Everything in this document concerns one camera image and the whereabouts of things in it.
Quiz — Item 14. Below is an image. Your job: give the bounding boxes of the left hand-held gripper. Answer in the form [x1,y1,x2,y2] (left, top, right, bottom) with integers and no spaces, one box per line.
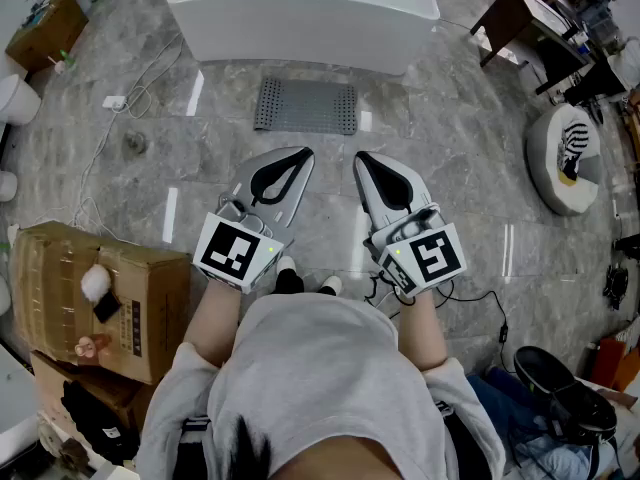
[192,146,315,295]

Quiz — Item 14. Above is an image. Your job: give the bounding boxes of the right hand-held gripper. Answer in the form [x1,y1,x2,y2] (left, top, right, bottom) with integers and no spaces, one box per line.
[353,150,469,299]

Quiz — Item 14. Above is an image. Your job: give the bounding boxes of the grey perforated bath mat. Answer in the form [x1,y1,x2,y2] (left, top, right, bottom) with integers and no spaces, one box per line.
[253,76,360,136]

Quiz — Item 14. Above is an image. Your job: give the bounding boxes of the person's right forearm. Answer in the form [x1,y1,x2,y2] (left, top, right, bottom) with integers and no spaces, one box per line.
[394,292,449,372]

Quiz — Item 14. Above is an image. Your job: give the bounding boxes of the person's left forearm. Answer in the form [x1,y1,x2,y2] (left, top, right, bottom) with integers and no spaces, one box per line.
[182,272,251,369]

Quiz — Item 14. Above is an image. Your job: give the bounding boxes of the white bathtub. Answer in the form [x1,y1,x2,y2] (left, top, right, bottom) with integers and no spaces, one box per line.
[167,0,441,77]

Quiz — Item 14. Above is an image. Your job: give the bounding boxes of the person's black trousers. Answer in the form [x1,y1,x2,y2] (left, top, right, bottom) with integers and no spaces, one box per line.
[273,267,306,295]

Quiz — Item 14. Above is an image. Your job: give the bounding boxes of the round grey white pouf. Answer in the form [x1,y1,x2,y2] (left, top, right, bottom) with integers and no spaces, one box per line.
[524,102,604,217]

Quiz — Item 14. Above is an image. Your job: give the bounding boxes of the person's grey sweatshirt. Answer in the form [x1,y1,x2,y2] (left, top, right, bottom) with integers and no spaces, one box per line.
[134,292,506,480]

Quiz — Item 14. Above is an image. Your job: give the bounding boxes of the white fluffy puff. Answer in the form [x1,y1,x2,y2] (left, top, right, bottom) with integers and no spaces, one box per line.
[79,263,112,302]

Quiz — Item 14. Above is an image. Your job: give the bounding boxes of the small black pad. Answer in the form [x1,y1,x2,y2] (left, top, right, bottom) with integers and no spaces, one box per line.
[92,290,123,324]

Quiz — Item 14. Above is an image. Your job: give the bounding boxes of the dark wooden table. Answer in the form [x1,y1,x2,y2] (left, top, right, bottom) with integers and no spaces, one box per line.
[469,0,584,67]

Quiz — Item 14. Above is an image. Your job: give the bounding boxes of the pink bottle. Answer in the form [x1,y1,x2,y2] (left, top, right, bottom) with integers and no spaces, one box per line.
[74,332,114,359]

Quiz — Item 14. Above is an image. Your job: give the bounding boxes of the white rectangular washbasin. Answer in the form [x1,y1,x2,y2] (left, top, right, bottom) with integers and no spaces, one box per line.
[529,0,574,37]

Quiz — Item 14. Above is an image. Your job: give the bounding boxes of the blue clothes pile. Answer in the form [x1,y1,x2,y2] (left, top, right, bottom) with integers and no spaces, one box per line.
[467,367,596,480]

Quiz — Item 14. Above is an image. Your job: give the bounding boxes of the large taped cardboard box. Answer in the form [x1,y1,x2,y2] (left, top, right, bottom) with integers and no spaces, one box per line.
[9,220,194,384]

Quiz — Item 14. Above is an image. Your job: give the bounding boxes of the green toilet brush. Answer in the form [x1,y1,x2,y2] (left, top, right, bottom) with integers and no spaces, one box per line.
[47,50,76,74]

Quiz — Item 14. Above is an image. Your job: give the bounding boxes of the black padded case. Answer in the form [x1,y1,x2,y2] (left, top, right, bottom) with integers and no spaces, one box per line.
[513,345,619,444]

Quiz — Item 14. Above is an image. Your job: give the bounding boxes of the tall white bin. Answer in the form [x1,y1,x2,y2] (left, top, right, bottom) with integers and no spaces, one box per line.
[0,73,42,127]

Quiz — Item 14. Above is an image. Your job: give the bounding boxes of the brown cardboard box with clutter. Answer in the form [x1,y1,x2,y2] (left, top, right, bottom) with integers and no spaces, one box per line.
[4,0,90,72]

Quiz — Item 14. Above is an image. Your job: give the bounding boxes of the person's face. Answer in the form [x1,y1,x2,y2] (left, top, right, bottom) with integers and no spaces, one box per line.
[277,435,406,480]

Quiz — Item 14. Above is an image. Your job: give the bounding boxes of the orange box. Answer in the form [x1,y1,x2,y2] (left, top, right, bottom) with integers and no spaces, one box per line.
[597,337,640,394]

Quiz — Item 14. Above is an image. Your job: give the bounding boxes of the black garment with white label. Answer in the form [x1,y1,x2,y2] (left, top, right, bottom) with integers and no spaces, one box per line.
[59,380,141,464]

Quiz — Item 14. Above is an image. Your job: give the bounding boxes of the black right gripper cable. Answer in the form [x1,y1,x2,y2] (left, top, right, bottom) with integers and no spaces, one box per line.
[364,275,511,374]

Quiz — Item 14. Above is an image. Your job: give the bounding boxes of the white power cable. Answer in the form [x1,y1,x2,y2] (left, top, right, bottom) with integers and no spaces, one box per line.
[74,32,181,234]

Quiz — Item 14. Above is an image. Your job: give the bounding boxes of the black metal desk frame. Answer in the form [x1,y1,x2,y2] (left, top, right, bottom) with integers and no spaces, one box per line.
[534,32,596,97]

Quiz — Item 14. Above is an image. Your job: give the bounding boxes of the black shoulder strap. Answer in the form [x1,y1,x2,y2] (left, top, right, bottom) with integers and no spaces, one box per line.
[172,415,214,480]
[434,400,494,480]

